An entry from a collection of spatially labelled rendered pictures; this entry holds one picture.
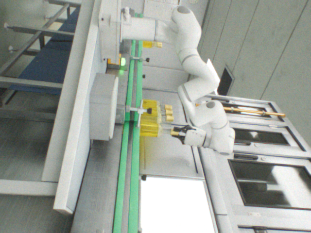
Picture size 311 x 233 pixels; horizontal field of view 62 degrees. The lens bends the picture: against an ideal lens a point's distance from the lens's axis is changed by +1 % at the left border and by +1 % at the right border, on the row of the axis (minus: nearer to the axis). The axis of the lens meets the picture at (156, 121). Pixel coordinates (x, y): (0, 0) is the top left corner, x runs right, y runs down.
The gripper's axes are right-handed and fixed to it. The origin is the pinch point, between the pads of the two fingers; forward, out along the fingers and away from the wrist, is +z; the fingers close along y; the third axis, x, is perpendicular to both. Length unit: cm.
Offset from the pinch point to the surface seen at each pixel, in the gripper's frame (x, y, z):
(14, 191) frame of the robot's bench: 70, 17, 41
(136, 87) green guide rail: -12.8, 13.8, 27.6
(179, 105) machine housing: -54, -16, 3
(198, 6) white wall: -607, -53, 24
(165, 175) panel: 20.9, -12.2, -0.5
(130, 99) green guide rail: 1.3, 13.8, 26.9
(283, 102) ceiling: -180, -54, -114
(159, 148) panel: 2.0, -12.5, 6.8
